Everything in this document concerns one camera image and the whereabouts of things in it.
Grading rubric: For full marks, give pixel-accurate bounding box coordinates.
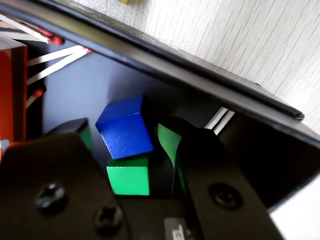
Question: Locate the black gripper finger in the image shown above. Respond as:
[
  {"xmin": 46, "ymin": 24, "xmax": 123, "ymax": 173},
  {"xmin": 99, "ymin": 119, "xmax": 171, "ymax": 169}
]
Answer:
[
  {"xmin": 157, "ymin": 116, "xmax": 286, "ymax": 240},
  {"xmin": 0, "ymin": 117, "xmax": 134, "ymax": 240}
]

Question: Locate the green wooden cube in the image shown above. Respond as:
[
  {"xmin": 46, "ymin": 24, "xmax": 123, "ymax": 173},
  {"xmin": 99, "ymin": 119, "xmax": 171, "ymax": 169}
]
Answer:
[{"xmin": 106, "ymin": 154, "xmax": 151, "ymax": 197}]

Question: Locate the blue wooden cube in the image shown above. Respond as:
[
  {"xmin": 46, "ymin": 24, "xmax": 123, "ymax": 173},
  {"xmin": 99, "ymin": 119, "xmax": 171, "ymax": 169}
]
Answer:
[{"xmin": 95, "ymin": 95, "xmax": 155, "ymax": 160}]

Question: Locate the black box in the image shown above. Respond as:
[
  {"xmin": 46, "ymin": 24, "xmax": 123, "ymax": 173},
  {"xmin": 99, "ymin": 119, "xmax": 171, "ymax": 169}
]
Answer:
[{"xmin": 0, "ymin": 0, "xmax": 320, "ymax": 210}]

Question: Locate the red-tipped wooden match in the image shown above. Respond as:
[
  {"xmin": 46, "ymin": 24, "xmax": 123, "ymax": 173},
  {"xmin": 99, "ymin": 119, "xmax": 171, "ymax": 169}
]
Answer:
[
  {"xmin": 25, "ymin": 88, "xmax": 47, "ymax": 109},
  {"xmin": 26, "ymin": 45, "xmax": 94, "ymax": 67},
  {"xmin": 26, "ymin": 49, "xmax": 88, "ymax": 86},
  {"xmin": 0, "ymin": 13, "xmax": 55, "ymax": 39},
  {"xmin": 0, "ymin": 26, "xmax": 64, "ymax": 46}
]

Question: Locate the red matchbox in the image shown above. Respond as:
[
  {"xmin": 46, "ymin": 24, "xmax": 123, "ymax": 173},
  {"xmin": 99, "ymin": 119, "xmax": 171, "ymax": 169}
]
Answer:
[{"xmin": 0, "ymin": 34, "xmax": 29, "ymax": 145}]

